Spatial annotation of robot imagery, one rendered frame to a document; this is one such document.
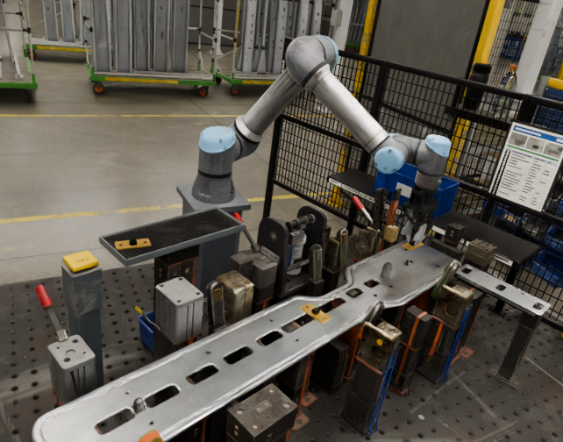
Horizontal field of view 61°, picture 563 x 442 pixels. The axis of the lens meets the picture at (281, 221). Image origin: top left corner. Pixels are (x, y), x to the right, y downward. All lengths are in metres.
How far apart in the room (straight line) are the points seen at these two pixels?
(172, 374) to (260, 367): 0.20
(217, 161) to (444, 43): 2.29
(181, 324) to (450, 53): 2.77
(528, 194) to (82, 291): 1.58
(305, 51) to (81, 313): 0.90
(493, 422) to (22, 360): 1.42
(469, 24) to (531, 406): 2.37
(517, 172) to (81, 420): 1.66
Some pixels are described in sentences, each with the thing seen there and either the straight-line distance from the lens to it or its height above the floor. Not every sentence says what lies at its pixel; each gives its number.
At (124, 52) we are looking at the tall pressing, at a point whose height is 0.60.
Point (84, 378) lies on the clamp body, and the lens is 1.11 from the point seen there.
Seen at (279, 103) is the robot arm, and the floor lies 1.44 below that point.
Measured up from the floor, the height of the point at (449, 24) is 1.70.
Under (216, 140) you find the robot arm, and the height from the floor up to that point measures 1.31.
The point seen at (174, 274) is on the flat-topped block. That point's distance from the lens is 1.33.
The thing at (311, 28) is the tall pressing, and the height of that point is 1.17.
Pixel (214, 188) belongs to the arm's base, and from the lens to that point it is 1.61.
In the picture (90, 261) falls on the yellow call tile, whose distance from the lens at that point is 1.19.
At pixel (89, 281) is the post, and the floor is 1.11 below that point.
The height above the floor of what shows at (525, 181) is 1.25.
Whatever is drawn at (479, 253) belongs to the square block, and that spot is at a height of 1.04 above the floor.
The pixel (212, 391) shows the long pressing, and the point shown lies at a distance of 1.08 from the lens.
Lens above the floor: 1.78
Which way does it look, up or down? 26 degrees down
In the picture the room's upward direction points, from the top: 8 degrees clockwise
